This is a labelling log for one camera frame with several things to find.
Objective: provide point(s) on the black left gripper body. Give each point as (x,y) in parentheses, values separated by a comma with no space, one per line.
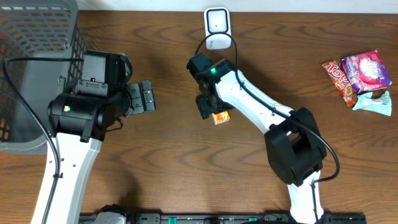
(135,98)

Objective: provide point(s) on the white barcode scanner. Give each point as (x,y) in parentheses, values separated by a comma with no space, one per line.
(217,23)

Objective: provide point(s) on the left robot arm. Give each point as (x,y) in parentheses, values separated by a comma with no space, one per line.
(80,116)

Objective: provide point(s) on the orange Kleenex tissue pack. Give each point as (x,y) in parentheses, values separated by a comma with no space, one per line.
(221,117)

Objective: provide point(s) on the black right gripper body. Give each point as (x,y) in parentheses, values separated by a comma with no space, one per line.
(204,106)

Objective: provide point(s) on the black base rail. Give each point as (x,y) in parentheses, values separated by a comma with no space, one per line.
(155,218)

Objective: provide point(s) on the red purple pad packet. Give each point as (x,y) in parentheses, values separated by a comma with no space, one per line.
(366,72)

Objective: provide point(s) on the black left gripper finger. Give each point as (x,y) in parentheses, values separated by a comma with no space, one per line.
(148,96)
(136,105)

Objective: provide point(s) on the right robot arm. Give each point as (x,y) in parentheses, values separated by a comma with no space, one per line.
(294,150)

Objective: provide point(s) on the grey plastic mesh basket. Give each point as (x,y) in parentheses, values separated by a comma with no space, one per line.
(45,36)

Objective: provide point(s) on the red snack bar wrapper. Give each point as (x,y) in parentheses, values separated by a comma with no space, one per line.
(341,82)

